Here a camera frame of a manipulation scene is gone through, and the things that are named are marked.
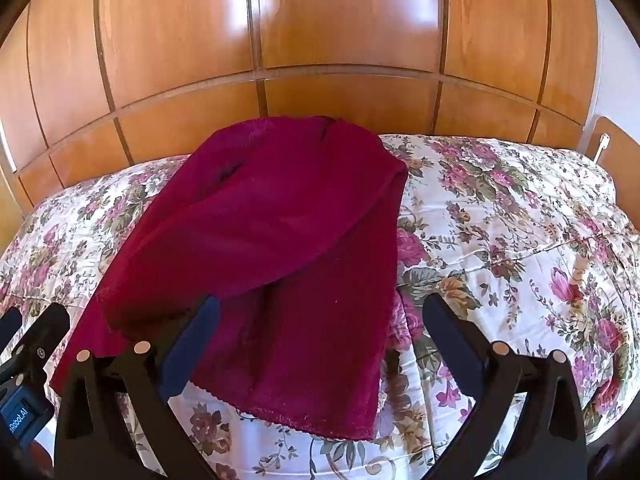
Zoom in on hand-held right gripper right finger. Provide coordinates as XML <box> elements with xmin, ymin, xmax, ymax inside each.
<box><xmin>422</xmin><ymin>292</ymin><xmax>588</xmax><ymax>480</ymax></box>

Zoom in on crimson fleece cloth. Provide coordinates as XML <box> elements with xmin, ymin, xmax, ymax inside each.
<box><xmin>49</xmin><ymin>116</ymin><xmax>410</xmax><ymax>442</ymax></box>

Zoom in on wooden headboard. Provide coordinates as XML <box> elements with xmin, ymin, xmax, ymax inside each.
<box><xmin>580</xmin><ymin>116</ymin><xmax>640</xmax><ymax>211</ymax></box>

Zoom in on floral bedspread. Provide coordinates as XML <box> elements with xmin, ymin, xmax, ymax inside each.
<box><xmin>0</xmin><ymin>132</ymin><xmax>640</xmax><ymax>480</ymax></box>

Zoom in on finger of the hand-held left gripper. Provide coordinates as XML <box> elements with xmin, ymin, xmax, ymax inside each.
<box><xmin>15</xmin><ymin>302</ymin><xmax>71</xmax><ymax>382</ymax></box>
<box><xmin>0</xmin><ymin>306</ymin><xmax>23</xmax><ymax>356</ymax></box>

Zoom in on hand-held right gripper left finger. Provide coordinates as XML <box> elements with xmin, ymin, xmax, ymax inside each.
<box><xmin>54</xmin><ymin>295</ymin><xmax>222</xmax><ymax>480</ymax></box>

